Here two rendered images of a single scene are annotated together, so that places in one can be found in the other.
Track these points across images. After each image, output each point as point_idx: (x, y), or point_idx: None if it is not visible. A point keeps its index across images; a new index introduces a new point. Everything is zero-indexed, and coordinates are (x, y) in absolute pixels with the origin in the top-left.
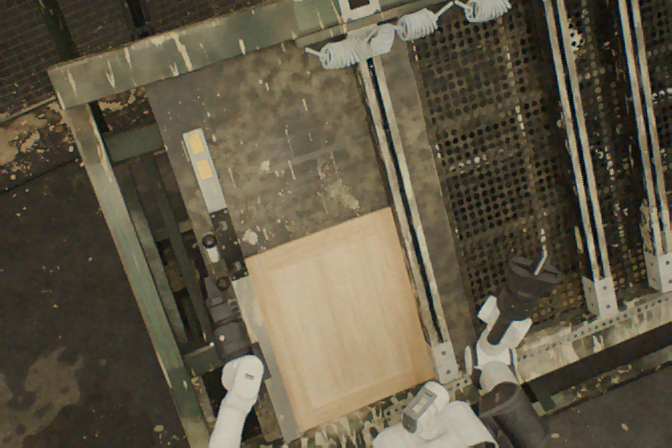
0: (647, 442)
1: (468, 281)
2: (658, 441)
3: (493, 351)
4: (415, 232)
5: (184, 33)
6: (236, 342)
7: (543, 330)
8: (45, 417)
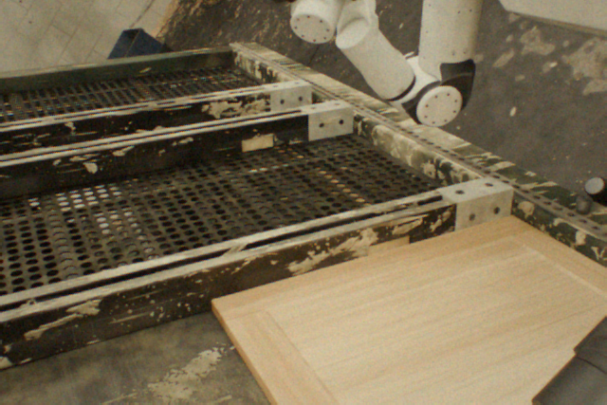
0: (509, 155)
1: (340, 212)
2: (503, 148)
3: (401, 55)
4: (250, 245)
5: None
6: (603, 360)
7: (391, 152)
8: None
